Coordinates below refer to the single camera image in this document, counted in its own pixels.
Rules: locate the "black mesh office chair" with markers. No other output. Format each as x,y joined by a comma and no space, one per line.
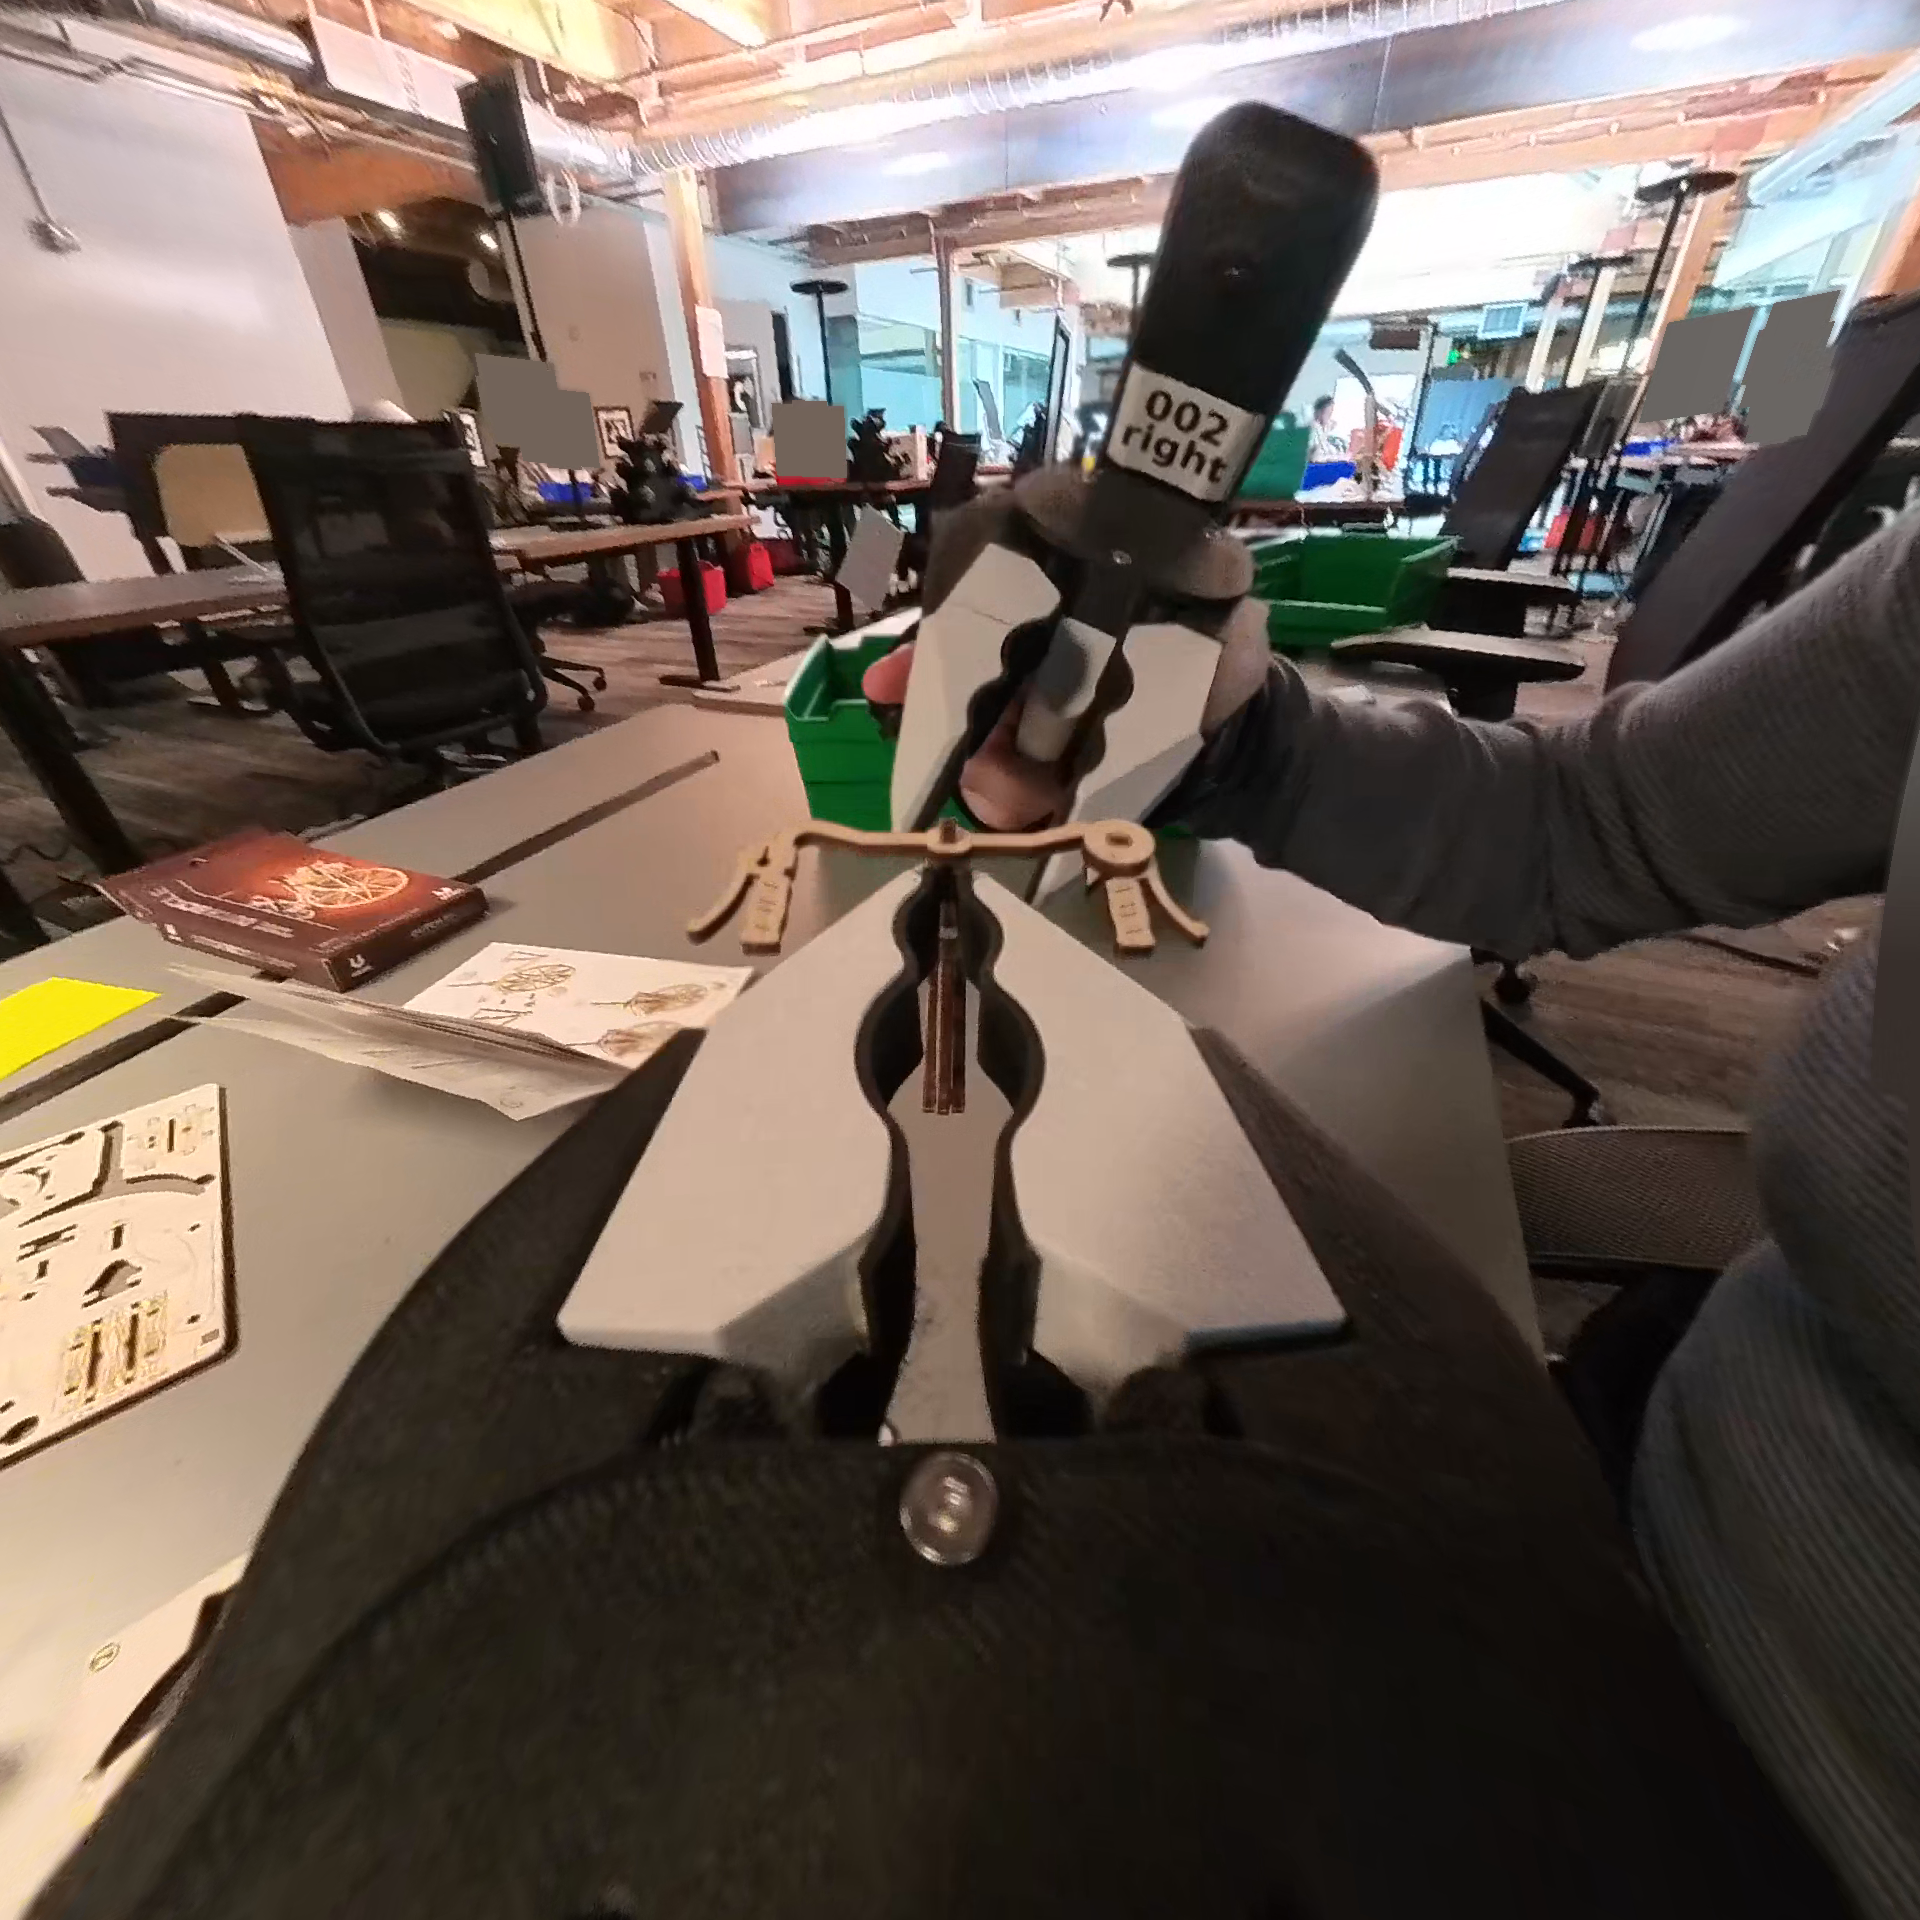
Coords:
391,571

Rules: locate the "black loudspeaker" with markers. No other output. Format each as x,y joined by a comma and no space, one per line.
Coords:
500,143

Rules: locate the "white instruction booklet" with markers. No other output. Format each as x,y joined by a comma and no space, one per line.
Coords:
601,999

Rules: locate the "person's torso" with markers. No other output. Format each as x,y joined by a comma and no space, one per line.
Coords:
1801,1425

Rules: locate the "person's right forearm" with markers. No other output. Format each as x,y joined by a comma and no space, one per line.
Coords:
1574,810

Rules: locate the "dark wooden desk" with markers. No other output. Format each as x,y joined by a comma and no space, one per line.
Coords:
134,600

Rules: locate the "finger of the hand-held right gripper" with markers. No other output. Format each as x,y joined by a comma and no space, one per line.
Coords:
1155,721
945,674

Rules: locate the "pale wooden parts sheet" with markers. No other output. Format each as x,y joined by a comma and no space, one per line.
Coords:
188,1304

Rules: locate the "black chair tan back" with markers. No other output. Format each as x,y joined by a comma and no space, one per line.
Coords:
202,494

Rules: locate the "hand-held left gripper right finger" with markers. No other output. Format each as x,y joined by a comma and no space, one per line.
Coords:
1185,1200

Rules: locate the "brown model kit box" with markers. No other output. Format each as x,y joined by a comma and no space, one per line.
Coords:
301,900

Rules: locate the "wooden bicycle model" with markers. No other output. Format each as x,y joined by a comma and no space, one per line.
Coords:
943,1035

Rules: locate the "grey office chair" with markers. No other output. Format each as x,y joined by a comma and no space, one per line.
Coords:
1635,1200

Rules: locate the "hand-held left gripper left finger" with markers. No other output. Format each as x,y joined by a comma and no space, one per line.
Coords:
721,1200

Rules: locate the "yellow sticky note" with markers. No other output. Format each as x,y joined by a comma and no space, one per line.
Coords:
60,1029

